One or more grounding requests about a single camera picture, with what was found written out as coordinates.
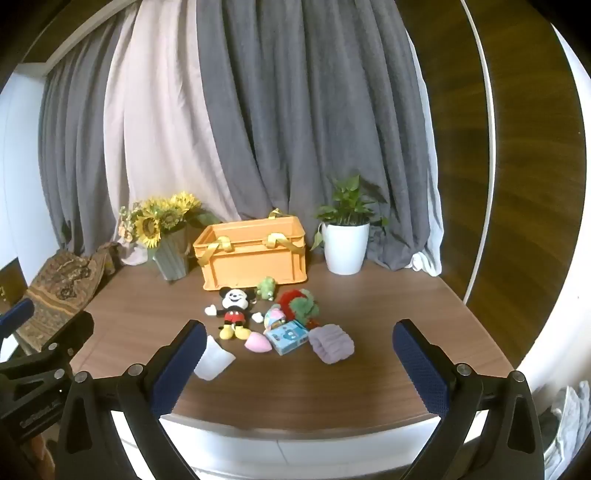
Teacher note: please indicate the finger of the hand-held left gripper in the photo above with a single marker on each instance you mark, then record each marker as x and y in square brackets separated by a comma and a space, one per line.
[18, 316]
[74, 334]

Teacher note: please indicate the orange plastic crate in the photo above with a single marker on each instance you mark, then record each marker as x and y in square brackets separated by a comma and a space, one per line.
[254, 267]

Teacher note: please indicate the purple knitted cloth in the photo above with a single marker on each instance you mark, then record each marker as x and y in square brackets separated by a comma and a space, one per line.
[330, 346]

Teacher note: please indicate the small green frog plush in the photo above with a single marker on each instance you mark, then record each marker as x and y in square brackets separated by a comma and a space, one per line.
[267, 288]

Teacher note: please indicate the white curtain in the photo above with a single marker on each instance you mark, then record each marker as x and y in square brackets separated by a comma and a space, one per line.
[425, 265]

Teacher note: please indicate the black mouse plush toy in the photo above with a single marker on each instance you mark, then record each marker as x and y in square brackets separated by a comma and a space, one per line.
[233, 300]

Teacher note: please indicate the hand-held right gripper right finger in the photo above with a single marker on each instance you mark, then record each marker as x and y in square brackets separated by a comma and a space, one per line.
[422, 369]

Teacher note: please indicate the pastel pink blue soft toy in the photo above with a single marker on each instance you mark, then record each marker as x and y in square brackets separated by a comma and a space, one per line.
[275, 318]

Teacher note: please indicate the green leafy plant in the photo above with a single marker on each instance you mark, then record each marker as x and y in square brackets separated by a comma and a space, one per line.
[346, 203]

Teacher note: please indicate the blue cartoon box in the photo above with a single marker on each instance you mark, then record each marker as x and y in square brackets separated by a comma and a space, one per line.
[288, 339]

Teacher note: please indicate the white grey cloth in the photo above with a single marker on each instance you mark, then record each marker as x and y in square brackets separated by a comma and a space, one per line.
[568, 415]

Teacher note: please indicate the white soft cup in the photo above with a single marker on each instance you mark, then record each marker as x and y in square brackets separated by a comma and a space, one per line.
[212, 362]

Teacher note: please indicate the grey curtain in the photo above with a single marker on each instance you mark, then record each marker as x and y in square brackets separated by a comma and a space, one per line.
[74, 161]
[300, 115]

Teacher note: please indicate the pink makeup sponge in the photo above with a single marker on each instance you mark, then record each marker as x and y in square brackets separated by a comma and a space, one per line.
[256, 342]

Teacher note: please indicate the red and green furry plush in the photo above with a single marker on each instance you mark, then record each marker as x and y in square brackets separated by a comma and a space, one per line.
[302, 307]

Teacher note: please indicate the white plant pot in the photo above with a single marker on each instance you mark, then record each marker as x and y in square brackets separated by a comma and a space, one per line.
[344, 251]

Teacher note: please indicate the brown patterned cloth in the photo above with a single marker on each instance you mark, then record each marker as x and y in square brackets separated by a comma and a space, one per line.
[60, 286]

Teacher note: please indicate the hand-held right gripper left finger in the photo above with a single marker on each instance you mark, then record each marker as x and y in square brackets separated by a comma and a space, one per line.
[178, 369]

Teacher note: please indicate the pale pink curtain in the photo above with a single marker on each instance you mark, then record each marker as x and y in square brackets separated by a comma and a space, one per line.
[152, 138]

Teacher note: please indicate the sunflower bouquet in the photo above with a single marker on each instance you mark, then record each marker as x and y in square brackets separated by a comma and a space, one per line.
[150, 226]

